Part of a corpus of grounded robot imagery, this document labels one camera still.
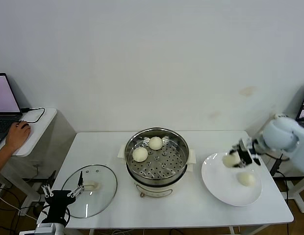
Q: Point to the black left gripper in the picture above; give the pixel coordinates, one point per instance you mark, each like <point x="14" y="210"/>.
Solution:
<point x="60" y="199"/>

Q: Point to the white steamed baozi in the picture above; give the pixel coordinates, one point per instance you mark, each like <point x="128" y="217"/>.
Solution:
<point x="139" y="154"/>
<point x="245" y="179"/>
<point x="155" y="143"/>
<point x="230" y="160"/>

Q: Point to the person's bare forearm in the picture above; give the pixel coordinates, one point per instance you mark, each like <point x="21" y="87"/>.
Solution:
<point x="0" y="159"/>

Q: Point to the person's bare hand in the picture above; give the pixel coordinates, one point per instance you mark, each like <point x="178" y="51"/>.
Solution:
<point x="18" y="137"/>

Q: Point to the white power strip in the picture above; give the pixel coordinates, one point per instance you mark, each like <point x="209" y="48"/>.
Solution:
<point x="25" y="210"/>

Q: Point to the cream electric cooking pot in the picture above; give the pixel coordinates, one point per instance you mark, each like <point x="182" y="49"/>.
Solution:
<point x="154" y="189"/>

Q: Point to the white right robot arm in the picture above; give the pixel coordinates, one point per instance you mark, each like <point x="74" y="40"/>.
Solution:
<point x="279" y="134"/>

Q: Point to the stainless steel steamer insert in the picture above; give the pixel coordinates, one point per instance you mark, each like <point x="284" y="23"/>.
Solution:
<point x="166" y="161"/>

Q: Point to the small white label sticker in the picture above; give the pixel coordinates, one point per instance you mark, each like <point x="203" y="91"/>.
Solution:
<point x="283" y="116"/>

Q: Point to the black computer mouse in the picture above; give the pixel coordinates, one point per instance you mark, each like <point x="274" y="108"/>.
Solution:
<point x="27" y="125"/>

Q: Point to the white round plate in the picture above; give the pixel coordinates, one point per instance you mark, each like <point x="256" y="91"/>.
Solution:
<point x="220" y="181"/>

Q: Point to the white side table rounded top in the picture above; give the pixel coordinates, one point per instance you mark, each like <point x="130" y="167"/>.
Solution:
<point x="41" y="132"/>

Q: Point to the black laptop with large screen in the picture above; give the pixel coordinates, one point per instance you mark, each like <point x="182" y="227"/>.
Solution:
<point x="2" y="98"/>

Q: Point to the white side table with label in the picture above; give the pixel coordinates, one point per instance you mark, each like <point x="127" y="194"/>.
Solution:
<point x="266" y="166"/>

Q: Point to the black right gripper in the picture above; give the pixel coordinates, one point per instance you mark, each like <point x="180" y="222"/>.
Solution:
<point x="245" y="157"/>

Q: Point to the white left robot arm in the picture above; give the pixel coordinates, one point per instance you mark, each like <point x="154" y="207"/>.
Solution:
<point x="47" y="228"/>

